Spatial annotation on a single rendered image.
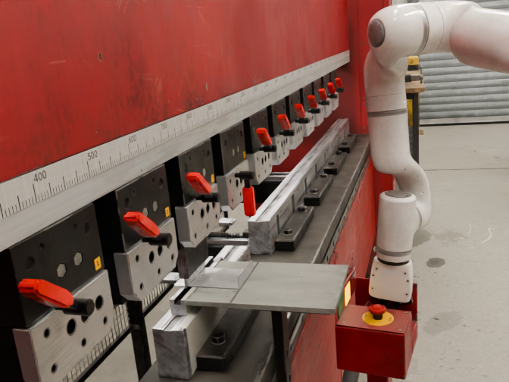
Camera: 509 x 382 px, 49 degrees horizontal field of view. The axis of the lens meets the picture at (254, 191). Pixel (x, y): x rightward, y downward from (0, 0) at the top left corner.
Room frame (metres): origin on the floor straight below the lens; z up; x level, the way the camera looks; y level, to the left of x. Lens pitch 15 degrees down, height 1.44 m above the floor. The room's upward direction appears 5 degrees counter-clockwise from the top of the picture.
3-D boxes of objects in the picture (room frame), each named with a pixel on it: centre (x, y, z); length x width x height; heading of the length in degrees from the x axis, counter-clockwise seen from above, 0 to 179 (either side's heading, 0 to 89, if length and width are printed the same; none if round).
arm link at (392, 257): (1.26, -0.32, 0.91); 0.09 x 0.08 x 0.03; 65
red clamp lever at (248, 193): (1.13, 0.02, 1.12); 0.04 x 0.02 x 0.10; 72
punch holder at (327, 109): (2.31, -0.29, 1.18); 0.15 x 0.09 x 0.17; 162
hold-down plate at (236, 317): (1.02, 0.06, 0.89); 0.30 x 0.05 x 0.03; 162
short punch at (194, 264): (1.00, 0.13, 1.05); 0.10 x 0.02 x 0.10; 162
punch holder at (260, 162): (1.35, 0.01, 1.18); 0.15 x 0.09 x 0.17; 162
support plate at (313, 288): (0.95, -0.02, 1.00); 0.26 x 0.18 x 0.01; 72
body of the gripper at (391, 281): (1.26, -0.32, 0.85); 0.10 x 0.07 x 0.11; 65
